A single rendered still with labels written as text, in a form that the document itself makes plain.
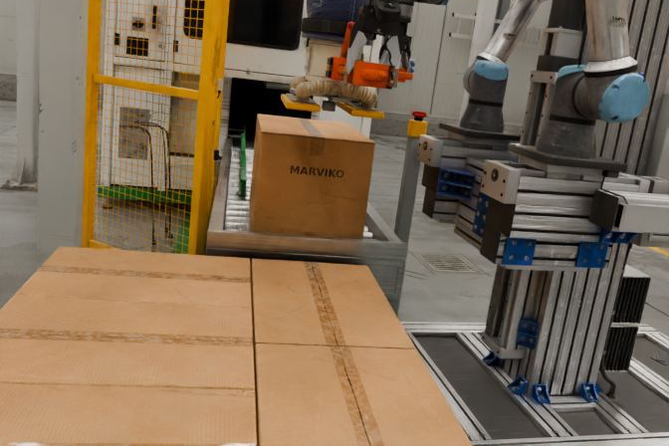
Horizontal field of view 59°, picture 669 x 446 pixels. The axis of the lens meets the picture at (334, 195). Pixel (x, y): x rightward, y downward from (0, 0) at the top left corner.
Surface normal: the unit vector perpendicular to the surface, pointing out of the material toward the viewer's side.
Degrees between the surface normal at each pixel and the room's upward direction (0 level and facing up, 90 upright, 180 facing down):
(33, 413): 0
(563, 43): 90
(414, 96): 90
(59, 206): 90
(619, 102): 97
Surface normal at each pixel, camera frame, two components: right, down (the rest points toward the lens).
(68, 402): 0.11, -0.97
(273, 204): 0.15, 0.23
